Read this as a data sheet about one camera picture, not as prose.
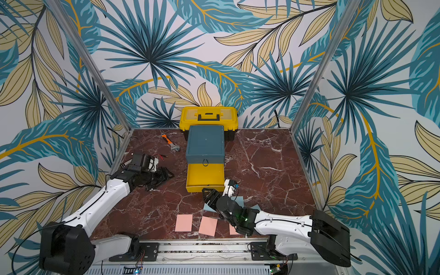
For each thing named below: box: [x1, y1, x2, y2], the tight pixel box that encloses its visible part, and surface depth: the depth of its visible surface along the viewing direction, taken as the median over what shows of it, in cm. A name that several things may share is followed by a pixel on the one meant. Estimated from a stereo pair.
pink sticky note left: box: [174, 214, 194, 233], surface depth 82 cm
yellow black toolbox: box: [179, 106, 239, 141], surface depth 105 cm
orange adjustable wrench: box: [160, 132, 181, 152], surface depth 112 cm
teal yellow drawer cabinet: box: [185, 124, 226, 194], surface depth 85 cm
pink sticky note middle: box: [198, 215, 218, 237], surface depth 82 cm
